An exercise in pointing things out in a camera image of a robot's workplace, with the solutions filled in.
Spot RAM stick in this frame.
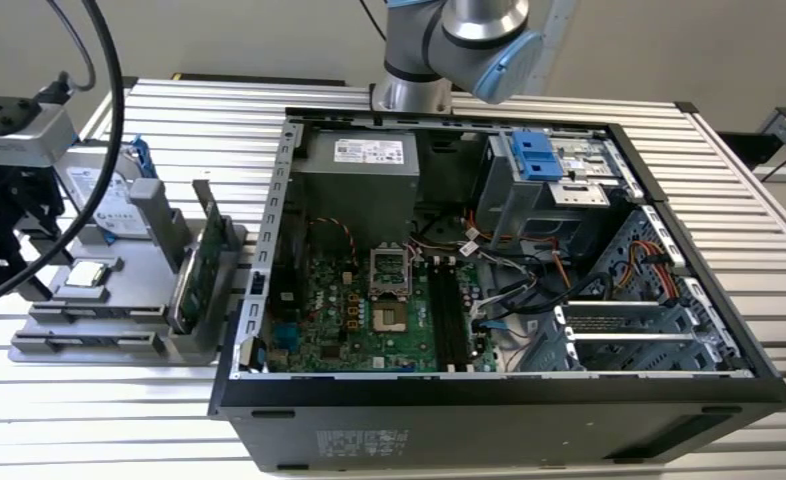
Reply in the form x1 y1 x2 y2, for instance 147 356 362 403
23 334 157 351
38 305 159 321

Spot black RAM slot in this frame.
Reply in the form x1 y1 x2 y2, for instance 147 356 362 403
444 257 470 374
436 257 461 374
428 257 452 374

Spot hard disk in blue carrier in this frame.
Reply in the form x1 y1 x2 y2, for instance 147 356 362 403
57 133 161 246

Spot silver CPU chip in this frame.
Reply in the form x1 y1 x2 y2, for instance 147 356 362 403
62 259 111 290

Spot grey parts rack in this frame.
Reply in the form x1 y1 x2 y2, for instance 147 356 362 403
7 179 250 369

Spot green graphics card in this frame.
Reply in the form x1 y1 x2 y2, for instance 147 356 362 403
163 179 234 335

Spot grey power supply unit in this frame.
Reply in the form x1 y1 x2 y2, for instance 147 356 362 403
289 128 425 251

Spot metal socket cover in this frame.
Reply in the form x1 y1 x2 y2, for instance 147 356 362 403
368 241 413 298

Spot CPU socket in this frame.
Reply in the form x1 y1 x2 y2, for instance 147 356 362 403
369 298 412 335

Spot green motherboard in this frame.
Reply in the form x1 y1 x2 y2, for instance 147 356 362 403
261 243 505 374

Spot black open PC case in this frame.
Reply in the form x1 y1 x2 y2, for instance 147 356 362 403
205 106 786 474

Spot pale perforated vertical strip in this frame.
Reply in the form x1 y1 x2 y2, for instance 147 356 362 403
530 0 578 96

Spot perforated metal disk bay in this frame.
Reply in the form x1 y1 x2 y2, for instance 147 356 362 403
521 298 733 374

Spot black box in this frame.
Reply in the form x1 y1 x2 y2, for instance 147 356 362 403
716 130 786 175

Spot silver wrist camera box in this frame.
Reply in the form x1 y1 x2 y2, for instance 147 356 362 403
0 103 78 167

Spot twisted red black wire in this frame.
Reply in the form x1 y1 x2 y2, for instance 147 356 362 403
306 216 361 266

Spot blue plastic drive bracket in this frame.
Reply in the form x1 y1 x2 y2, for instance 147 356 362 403
508 129 565 183

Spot orange wire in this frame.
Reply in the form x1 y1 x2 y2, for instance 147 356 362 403
550 248 574 291

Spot black cable bundle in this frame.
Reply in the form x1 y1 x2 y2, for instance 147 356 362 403
470 249 610 326

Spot orange red power wires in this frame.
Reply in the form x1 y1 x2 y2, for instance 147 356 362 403
609 238 680 307

